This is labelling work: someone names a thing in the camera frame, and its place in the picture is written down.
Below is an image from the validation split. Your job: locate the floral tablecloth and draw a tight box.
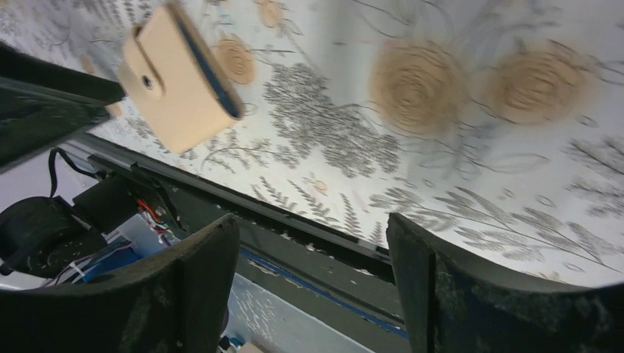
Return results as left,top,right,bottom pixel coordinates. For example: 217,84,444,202
0,0,624,288

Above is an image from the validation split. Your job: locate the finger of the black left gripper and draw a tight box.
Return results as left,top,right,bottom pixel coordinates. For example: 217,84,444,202
1,43,124,171

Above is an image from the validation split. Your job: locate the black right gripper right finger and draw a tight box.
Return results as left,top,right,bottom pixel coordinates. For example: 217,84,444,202
386,213,623,352

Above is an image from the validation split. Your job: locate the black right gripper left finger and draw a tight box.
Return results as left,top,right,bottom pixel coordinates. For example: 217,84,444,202
1,214,240,352

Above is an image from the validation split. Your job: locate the beige card holder wallet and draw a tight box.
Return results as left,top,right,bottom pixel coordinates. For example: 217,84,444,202
117,1,245,154

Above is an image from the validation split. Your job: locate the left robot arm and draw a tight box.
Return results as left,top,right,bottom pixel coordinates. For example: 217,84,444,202
1,44,138,278

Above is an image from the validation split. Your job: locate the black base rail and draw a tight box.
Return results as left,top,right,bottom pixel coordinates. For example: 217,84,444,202
64,135,410,352

